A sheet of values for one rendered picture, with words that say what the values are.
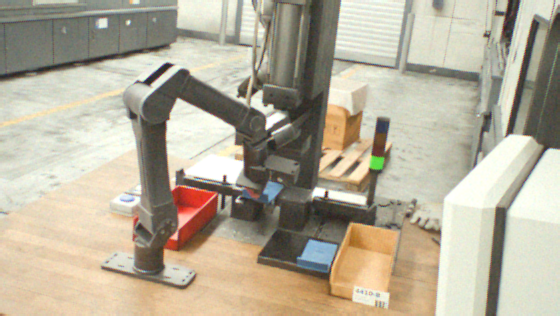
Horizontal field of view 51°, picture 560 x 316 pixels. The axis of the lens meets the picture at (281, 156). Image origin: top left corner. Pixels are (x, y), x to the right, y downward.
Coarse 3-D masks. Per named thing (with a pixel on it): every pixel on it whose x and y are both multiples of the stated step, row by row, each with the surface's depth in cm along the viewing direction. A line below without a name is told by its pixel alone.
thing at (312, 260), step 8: (312, 248) 141; (320, 248) 142; (328, 248) 142; (304, 256) 137; (312, 256) 137; (320, 256) 138; (328, 256) 138; (304, 264) 132; (312, 264) 131; (320, 264) 130; (328, 264) 134
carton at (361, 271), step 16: (352, 224) 147; (352, 240) 148; (368, 240) 147; (384, 240) 146; (336, 256) 128; (352, 256) 143; (368, 256) 144; (384, 256) 145; (336, 272) 130; (352, 272) 136; (368, 272) 137; (384, 272) 137; (336, 288) 125; (352, 288) 124; (368, 288) 130; (384, 288) 130; (368, 304) 124; (384, 304) 123
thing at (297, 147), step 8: (272, 112) 158; (280, 112) 150; (288, 112) 151; (296, 112) 166; (304, 112) 162; (296, 120) 153; (304, 120) 163; (296, 128) 154; (240, 136) 151; (296, 136) 151; (304, 136) 154; (240, 144) 152; (288, 144) 149; (296, 144) 148; (304, 144) 150; (280, 152) 150; (288, 152) 149; (296, 152) 149; (304, 152) 152
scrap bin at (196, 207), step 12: (180, 192) 161; (192, 192) 160; (204, 192) 159; (180, 204) 162; (192, 204) 161; (204, 204) 150; (216, 204) 159; (180, 216) 155; (192, 216) 143; (204, 216) 151; (180, 228) 136; (192, 228) 144; (132, 240) 140; (168, 240) 137; (180, 240) 137
